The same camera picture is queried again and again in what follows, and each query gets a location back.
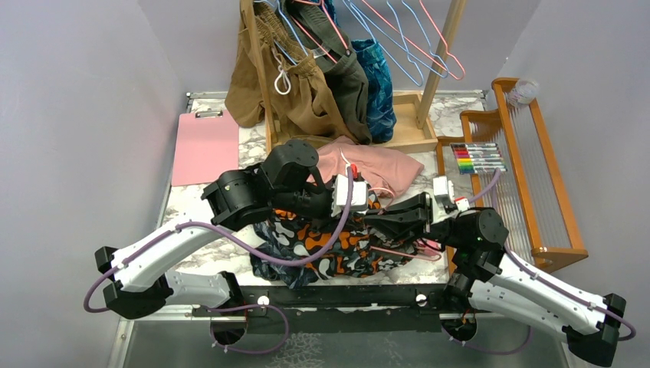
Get blue patterned hanging shorts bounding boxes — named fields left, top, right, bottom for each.
left=351, top=38, right=397, bottom=143

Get blue wire hanger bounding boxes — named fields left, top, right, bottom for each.
left=254, top=1, right=465, bottom=87

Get set of coloured markers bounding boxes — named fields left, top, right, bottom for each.
left=450, top=143, right=508, bottom=174

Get pink clipboard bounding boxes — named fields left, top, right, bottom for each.
left=171, top=110, right=239, bottom=187

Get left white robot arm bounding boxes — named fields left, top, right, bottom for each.
left=92, top=140, right=353, bottom=320

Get wooden clothes rack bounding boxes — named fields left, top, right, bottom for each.
left=262, top=1, right=465, bottom=153

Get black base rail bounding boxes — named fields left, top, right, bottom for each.
left=192, top=284, right=464, bottom=334

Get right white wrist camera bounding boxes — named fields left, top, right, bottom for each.
left=432, top=176, right=470, bottom=214

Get brown hanging shorts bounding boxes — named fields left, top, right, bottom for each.
left=225, top=1, right=356, bottom=146

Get pink wire hanger taken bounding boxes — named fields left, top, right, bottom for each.
left=366, top=203, right=445, bottom=261

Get dark green hanging shorts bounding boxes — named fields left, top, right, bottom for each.
left=280, top=1, right=372, bottom=144

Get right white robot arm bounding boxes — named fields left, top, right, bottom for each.
left=364, top=192, right=626, bottom=367

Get pink wire hanger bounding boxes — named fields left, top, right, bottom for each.
left=291, top=0, right=466, bottom=82

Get pink shorts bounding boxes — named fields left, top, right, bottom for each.
left=317, top=136, right=424, bottom=196

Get dark leaf print shorts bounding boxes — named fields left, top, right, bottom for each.
left=250, top=222, right=316, bottom=289

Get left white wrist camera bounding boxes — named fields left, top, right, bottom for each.
left=331, top=164, right=369, bottom=217

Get wooden weaving loom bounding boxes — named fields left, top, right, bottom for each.
left=435, top=77, right=589, bottom=273

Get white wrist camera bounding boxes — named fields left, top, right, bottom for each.
left=432, top=176, right=470, bottom=214
left=331, top=164, right=369, bottom=217

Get orange camouflage shorts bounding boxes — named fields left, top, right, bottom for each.
left=251, top=192, right=432, bottom=281

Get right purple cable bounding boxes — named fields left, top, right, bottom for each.
left=442, top=168, right=638, bottom=356

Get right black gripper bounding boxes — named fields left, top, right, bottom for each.
left=359, top=190, right=466, bottom=249

